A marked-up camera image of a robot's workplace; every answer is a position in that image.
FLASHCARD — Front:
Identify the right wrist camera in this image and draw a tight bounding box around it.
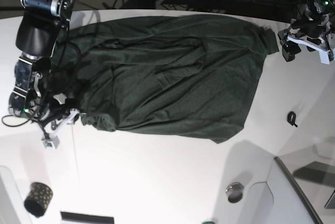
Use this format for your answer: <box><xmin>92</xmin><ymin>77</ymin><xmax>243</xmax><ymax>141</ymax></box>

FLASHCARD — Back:
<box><xmin>42</xmin><ymin>136</ymin><xmax>60</xmax><ymax>149</ymax></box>

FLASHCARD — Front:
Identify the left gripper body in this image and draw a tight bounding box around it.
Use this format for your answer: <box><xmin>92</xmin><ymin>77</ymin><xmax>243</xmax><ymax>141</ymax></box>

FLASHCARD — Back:
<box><xmin>277</xmin><ymin>18</ymin><xmax>334</xmax><ymax>52</ymax></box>

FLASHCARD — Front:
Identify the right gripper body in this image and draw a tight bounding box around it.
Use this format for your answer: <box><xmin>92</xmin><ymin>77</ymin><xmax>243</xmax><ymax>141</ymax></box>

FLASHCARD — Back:
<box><xmin>31</xmin><ymin>95</ymin><xmax>80</xmax><ymax>139</ymax></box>

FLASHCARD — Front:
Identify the small black clip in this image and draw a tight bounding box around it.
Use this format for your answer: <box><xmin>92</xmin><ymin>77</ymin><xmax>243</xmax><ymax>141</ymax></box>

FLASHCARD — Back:
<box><xmin>286</xmin><ymin>111</ymin><xmax>298</xmax><ymax>127</ymax></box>

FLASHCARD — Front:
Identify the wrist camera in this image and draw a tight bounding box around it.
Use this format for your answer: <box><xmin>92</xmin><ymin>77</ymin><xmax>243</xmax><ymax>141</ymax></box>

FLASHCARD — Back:
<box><xmin>42</xmin><ymin>136</ymin><xmax>60</xmax><ymax>149</ymax></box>
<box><xmin>319</xmin><ymin>49</ymin><xmax>334</xmax><ymax>65</ymax></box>

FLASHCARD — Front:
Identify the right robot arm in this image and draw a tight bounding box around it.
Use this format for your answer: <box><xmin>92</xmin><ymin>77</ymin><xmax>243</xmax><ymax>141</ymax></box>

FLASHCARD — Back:
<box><xmin>8</xmin><ymin>0</ymin><xmax>78</xmax><ymax>141</ymax></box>

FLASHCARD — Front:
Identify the dark green t-shirt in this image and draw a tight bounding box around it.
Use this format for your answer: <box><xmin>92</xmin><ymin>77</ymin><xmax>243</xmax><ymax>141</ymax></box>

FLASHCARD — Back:
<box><xmin>50</xmin><ymin>15</ymin><xmax>278</xmax><ymax>143</ymax></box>

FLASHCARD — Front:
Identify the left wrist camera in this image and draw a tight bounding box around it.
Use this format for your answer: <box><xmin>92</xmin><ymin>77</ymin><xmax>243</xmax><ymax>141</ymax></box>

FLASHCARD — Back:
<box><xmin>319</xmin><ymin>49</ymin><xmax>334</xmax><ymax>65</ymax></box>

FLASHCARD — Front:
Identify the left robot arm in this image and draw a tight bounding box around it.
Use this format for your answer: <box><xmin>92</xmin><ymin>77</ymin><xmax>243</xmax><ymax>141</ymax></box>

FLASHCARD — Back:
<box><xmin>278</xmin><ymin>0</ymin><xmax>334</xmax><ymax>64</ymax></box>

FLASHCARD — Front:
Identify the black patterned cup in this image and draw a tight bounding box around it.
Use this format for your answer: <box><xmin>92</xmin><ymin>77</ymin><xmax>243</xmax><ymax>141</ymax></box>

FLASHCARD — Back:
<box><xmin>24</xmin><ymin>182</ymin><xmax>53</xmax><ymax>218</ymax></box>

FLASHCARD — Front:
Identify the small green object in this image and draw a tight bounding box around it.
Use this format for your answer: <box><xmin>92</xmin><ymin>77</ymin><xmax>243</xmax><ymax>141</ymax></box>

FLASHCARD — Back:
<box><xmin>202</xmin><ymin>221</ymin><xmax>215</xmax><ymax>224</ymax></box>

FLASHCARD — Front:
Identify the black white flat device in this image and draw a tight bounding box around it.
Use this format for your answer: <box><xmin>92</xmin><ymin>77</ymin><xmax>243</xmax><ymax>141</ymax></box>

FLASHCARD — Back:
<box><xmin>60</xmin><ymin>211</ymin><xmax>115</xmax><ymax>224</ymax></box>

